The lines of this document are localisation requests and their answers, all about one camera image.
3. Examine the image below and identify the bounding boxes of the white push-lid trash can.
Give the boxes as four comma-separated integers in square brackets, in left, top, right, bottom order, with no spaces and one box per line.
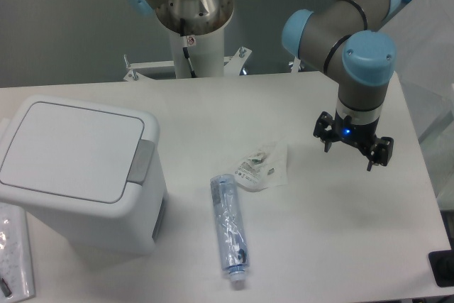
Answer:
[1,95,167,255]

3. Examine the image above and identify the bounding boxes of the crushed clear plastic bottle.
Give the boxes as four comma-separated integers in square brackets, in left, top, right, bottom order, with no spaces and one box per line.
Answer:
[210,174,250,290]

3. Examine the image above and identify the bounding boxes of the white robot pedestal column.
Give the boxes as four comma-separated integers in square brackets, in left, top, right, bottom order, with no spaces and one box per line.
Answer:
[168,29,224,79]

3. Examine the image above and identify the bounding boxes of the clear plastic document sleeve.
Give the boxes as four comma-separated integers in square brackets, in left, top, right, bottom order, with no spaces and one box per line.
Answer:
[1,203,35,302]

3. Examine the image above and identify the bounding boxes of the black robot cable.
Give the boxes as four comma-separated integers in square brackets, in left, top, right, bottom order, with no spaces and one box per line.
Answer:
[179,18,198,79]

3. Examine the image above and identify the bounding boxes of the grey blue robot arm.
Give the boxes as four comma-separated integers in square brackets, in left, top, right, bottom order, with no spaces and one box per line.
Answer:
[128,0,401,166]

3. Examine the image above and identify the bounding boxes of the white pedestal base bracket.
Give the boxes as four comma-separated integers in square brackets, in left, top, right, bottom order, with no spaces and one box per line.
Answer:
[123,46,253,82]

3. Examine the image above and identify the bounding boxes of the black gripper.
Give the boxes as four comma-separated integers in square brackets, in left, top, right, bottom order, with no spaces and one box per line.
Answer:
[313,111,394,172]

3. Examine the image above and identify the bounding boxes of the white plastic wrapper packet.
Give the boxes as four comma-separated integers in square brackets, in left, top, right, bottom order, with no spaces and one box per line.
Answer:
[229,139,288,192]

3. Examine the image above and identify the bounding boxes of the black device at edge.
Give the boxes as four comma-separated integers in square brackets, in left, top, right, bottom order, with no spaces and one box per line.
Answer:
[428,250,453,287]

